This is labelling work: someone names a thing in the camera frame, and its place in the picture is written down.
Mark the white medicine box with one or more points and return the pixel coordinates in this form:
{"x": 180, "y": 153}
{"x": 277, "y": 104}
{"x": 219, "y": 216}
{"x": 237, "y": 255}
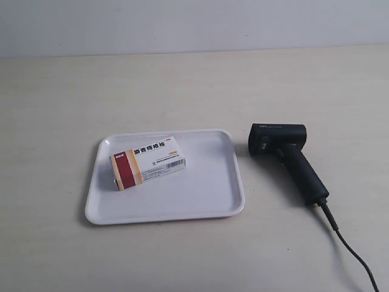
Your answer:
{"x": 142, "y": 164}

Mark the black handheld barcode scanner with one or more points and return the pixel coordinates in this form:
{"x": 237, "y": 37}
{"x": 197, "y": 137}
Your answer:
{"x": 286, "y": 141}

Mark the white plastic tray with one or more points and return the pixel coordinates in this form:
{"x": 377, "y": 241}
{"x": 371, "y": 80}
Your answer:
{"x": 209, "y": 187}

